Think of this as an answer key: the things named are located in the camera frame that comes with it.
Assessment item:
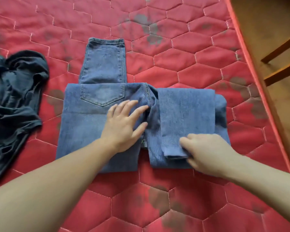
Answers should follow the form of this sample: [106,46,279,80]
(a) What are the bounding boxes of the blue denim jeans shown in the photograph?
[55,37,231,173]

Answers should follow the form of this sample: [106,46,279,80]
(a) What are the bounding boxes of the red quilted mattress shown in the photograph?
[0,0,290,232]

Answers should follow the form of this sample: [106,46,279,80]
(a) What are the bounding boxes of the person's right hand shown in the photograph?
[179,133,236,179]

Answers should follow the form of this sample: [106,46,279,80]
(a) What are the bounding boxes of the black crumpled garment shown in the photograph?
[0,50,50,187]

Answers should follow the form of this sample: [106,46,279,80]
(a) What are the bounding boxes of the person's left forearm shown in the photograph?
[0,137,117,232]

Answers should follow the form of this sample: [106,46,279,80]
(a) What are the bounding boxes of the brown wooden rail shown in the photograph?
[264,59,290,87]
[261,31,290,64]

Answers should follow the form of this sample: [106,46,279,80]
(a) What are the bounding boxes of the person's left hand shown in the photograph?
[99,100,149,154]

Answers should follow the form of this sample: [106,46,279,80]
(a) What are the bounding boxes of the person's right forearm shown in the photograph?
[225,154,290,228]

